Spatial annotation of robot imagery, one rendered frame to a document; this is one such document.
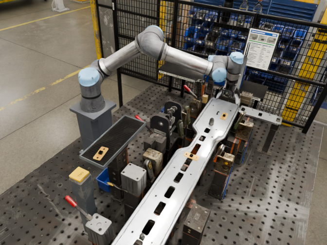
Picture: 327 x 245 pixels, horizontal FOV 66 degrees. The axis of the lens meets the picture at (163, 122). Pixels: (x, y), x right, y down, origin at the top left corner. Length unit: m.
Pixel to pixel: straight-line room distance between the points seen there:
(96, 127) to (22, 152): 1.64
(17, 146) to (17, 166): 0.31
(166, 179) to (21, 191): 0.92
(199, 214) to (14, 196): 1.12
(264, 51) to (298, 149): 0.79
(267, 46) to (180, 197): 1.33
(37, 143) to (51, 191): 1.52
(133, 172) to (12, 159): 2.08
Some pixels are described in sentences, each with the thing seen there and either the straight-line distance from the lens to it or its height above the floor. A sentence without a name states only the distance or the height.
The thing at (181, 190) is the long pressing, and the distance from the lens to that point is 1.27.
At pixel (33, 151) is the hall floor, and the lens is 3.11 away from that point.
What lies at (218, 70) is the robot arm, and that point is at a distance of 1.34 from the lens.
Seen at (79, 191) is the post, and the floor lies 1.09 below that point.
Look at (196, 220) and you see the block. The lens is 1.15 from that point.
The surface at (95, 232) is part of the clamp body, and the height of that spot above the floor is 1.05.
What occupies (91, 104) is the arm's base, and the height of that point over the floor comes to 1.15.
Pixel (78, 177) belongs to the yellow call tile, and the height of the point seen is 1.16.
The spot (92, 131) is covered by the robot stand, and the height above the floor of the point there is 0.98.
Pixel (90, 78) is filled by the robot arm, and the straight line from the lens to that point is 1.48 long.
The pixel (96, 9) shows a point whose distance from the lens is 4.22.
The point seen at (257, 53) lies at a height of 1.27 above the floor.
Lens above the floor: 2.01
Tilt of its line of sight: 38 degrees down
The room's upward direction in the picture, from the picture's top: 3 degrees clockwise
